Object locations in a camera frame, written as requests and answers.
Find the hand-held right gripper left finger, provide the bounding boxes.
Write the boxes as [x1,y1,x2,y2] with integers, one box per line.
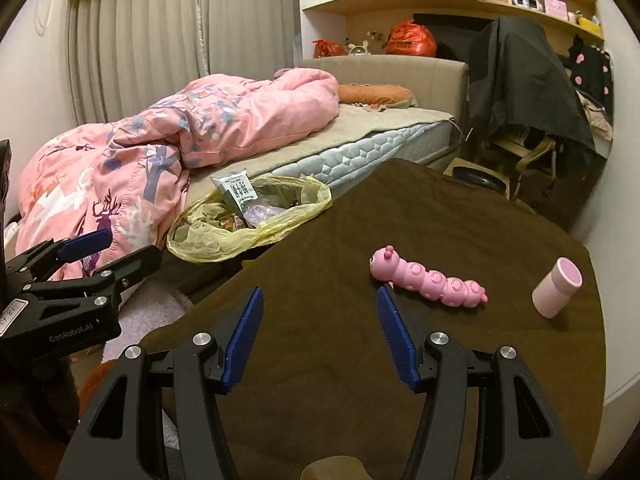
[55,287,265,480]

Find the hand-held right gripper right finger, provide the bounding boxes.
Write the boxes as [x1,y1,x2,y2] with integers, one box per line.
[376,285,586,480]

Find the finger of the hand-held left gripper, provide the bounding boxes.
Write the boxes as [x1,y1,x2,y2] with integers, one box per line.
[24,245,164,307]
[4,229,113,284]

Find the brown patterned snack wrapper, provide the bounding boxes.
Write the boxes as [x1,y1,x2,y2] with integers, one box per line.
[218,212,248,235]

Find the green white snack wrapper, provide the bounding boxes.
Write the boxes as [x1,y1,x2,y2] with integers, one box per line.
[211,171,258,216]

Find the pink printed snack packet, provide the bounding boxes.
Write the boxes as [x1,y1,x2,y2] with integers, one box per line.
[244,199,283,228]

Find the yellow plastic bag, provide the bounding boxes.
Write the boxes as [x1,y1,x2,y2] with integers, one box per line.
[166,175,333,264]

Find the white fluffy rug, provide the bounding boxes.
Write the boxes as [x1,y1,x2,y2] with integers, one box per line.
[102,287,193,466]

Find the pink caterpillar toy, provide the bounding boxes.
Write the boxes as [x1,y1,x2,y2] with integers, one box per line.
[369,245,489,309]

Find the orange fuzzy cloth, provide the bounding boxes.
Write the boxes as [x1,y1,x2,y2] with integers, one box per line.
[80,360,117,407]

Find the pink printed blanket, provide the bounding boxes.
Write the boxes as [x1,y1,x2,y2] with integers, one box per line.
[17,71,341,281]

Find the pink plastic cup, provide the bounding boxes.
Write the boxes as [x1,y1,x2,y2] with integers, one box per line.
[531,257,583,319]

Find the small beige stool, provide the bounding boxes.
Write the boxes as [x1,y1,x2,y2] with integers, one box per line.
[452,157,511,196]

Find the grey quilted mattress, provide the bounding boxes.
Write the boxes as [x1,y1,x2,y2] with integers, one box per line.
[307,120,458,201]

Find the beige bed sheet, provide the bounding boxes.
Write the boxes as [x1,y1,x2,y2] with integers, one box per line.
[170,105,451,211]

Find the grey pleated curtains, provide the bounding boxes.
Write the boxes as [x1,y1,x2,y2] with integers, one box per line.
[67,0,303,126]

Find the beige office chair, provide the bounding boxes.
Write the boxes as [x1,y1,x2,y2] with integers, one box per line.
[492,127,566,196]

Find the orange pillow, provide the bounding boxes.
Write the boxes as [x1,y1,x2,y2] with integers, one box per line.
[338,83,417,109]

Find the beige bed headboard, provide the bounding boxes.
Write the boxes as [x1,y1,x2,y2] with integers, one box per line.
[298,57,468,161]

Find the black cloth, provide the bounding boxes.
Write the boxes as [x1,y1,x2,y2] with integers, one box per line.
[467,16,596,153]

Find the small red plastic bag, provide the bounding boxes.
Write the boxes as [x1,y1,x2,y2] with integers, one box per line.
[313,39,347,59]

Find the beige cloth pile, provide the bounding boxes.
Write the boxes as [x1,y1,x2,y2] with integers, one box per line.
[582,95,615,141]

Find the large red plastic bag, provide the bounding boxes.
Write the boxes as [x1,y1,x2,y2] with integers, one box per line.
[385,20,438,57]

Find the black garment with pink hearts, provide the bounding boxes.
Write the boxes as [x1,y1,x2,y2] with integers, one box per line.
[567,35,613,111]

